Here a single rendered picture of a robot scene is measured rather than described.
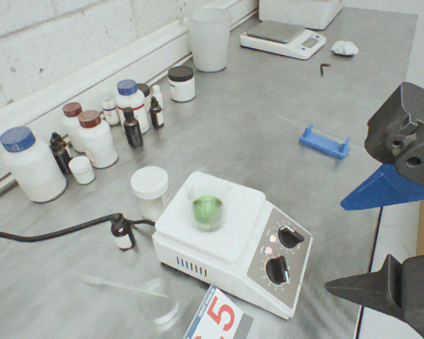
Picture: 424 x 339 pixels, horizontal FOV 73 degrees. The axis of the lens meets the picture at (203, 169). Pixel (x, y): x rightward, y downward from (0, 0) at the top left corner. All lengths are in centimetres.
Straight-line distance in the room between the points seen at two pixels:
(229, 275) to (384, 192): 19
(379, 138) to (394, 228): 39
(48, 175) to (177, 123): 31
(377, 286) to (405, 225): 37
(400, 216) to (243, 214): 29
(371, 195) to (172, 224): 23
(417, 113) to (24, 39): 64
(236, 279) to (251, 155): 31
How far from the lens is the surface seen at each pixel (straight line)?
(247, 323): 42
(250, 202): 41
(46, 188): 59
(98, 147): 59
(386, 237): 55
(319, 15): 131
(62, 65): 74
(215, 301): 40
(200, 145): 64
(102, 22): 80
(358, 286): 23
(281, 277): 39
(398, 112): 19
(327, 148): 65
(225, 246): 37
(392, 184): 30
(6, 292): 53
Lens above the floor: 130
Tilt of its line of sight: 44 degrees down
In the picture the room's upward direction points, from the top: 2 degrees counter-clockwise
